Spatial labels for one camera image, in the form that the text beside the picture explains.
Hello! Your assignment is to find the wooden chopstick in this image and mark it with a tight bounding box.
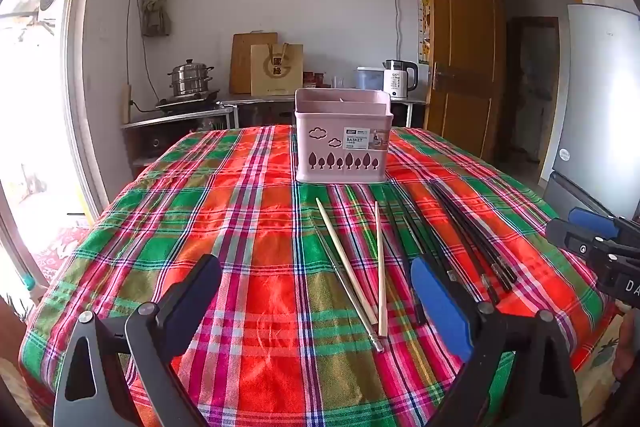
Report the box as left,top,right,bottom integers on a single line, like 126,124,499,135
315,197,376,328
374,201,388,338

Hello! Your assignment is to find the wooden door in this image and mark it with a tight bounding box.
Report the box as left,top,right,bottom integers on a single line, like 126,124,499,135
424,0,507,162

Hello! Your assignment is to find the pink utensil basket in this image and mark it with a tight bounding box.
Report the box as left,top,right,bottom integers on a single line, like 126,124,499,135
294,88,392,184

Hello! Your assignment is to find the wooden cutting board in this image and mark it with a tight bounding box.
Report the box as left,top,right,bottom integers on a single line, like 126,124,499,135
229,32,278,95

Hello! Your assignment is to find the person's right hand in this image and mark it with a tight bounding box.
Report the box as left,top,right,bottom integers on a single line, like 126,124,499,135
612,308,640,382

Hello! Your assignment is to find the white plastic container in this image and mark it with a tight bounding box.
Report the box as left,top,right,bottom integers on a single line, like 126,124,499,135
356,67,387,90

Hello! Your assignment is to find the brown paper gift bag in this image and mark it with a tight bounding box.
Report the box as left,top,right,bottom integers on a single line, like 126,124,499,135
250,43,304,97

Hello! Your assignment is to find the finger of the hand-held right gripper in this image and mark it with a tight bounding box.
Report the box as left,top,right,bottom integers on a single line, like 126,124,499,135
569,207,640,240
545,218,617,260

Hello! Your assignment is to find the white sliding door frame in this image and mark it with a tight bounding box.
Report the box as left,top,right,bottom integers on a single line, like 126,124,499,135
59,0,123,224

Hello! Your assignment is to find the wall poster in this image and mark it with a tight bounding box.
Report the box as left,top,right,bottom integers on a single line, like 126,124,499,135
416,0,432,66

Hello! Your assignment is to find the black induction cooker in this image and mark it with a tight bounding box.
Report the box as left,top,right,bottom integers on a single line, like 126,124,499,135
155,89,222,110

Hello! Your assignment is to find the metal kitchen counter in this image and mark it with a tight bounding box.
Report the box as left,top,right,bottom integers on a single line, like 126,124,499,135
120,93,429,178

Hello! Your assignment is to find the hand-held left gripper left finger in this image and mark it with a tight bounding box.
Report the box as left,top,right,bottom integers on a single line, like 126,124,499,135
52,253,223,427

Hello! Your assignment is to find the plaid tablecloth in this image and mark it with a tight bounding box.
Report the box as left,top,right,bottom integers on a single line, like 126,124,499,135
20,124,616,427

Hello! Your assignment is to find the steel steamer pot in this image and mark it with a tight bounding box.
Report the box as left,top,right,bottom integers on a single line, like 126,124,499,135
167,59,215,98

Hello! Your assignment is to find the red patterned floor mat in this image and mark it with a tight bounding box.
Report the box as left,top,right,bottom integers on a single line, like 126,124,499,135
31,221,92,290

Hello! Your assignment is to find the black wall cable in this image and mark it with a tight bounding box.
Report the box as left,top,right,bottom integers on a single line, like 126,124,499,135
127,0,162,102

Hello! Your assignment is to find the white electric kettle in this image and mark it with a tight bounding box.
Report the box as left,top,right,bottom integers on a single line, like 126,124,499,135
382,59,419,101

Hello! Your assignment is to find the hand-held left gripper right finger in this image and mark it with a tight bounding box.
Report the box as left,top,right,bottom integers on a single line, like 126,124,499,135
409,256,583,427

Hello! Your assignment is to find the metal door handle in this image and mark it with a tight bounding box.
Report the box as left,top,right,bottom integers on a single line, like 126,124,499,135
432,62,457,90

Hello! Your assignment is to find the silver refrigerator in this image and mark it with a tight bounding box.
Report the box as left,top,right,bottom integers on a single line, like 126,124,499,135
542,3,640,228

